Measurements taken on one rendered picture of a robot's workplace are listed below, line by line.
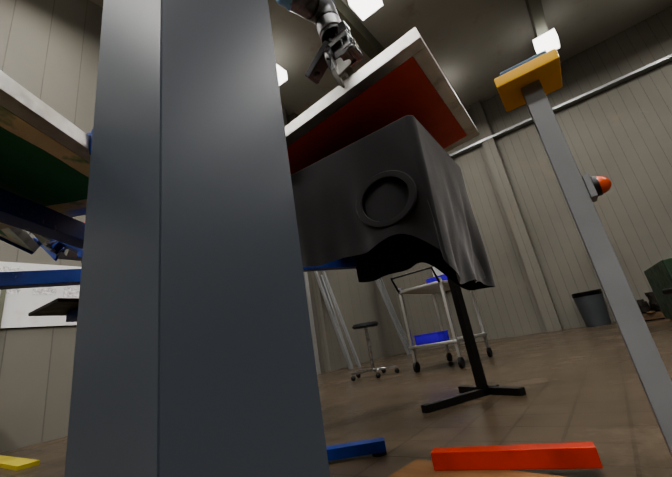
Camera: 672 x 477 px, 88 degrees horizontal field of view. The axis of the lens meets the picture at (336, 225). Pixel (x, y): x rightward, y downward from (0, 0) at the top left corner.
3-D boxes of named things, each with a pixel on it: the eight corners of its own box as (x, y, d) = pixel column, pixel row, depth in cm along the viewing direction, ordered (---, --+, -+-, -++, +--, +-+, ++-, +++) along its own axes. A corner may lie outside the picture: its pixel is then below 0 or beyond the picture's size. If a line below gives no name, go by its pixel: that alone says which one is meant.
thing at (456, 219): (499, 287, 110) (461, 167, 124) (457, 279, 74) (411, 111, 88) (489, 290, 112) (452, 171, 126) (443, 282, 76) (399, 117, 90)
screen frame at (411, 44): (479, 134, 129) (475, 126, 131) (420, 37, 83) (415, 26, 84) (318, 223, 166) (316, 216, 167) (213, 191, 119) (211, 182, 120)
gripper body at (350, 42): (350, 43, 93) (338, 14, 97) (325, 64, 96) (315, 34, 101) (364, 60, 99) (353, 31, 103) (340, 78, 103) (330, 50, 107)
